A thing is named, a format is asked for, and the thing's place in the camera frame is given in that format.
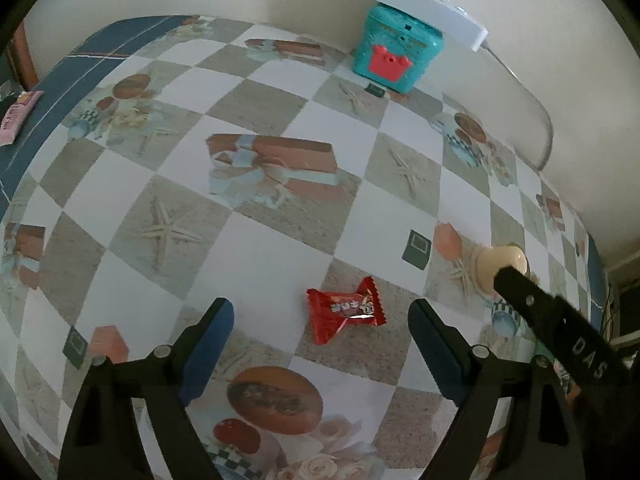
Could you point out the checkered printed tablecloth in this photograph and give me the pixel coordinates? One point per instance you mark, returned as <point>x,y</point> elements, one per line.
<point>250,240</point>

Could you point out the white power strip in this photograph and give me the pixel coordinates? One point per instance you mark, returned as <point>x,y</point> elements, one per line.
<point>440,15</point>

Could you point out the small pink packet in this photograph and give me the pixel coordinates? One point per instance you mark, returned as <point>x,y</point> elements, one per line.
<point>17,117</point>

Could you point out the reddish brown board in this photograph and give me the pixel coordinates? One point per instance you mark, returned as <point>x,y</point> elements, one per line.
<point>25,55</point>

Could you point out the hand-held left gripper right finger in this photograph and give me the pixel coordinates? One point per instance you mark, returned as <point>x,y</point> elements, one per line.
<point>440,355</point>

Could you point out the small red candy packet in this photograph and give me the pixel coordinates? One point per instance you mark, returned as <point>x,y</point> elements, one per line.
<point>340,310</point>

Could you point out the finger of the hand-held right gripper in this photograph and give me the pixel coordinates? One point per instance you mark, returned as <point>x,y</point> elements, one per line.
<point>525,297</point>

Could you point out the teal toy box red crab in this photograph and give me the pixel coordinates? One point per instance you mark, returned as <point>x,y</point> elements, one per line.
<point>395,40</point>

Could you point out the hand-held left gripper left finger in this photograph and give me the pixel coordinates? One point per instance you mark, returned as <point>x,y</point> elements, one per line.
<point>207,350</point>

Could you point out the pale yellow jelly cup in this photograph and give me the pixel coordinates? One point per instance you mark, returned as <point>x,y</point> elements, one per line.
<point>500,260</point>

